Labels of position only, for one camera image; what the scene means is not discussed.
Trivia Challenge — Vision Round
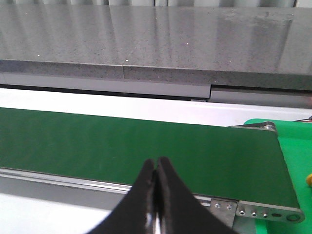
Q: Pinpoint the green plastic bin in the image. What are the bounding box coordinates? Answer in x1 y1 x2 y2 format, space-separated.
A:
255 120 312 234

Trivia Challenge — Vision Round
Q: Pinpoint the aluminium conveyor front rail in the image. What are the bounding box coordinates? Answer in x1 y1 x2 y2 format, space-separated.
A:
0 167 215 208

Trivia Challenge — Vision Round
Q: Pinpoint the green conveyor belt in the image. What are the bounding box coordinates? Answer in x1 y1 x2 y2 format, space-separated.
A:
0 108 299 208

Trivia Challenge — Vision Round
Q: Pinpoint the grey panel under worktop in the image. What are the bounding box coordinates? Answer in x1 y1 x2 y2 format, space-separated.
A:
0 73 312 109

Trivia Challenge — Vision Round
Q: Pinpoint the yellow mushroom push button switch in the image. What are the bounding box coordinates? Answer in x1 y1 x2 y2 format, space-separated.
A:
306 174 312 187

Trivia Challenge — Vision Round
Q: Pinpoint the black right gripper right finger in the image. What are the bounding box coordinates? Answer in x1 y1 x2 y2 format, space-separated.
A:
156 157 236 234

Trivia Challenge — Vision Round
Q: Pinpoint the white pleated curtain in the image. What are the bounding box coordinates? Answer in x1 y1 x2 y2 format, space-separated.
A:
1 0 312 8

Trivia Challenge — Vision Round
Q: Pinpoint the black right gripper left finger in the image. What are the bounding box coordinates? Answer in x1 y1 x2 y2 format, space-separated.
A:
88 159 156 234

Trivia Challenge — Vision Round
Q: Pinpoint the white conveyor back rail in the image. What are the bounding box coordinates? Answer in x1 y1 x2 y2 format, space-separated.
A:
0 88 312 126

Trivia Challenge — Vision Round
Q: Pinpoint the grey stone worktop slab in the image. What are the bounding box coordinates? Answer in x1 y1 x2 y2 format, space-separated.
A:
0 3 312 91

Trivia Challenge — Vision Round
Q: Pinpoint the metal conveyor end bracket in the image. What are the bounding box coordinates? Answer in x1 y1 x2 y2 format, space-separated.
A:
210 198 305 227

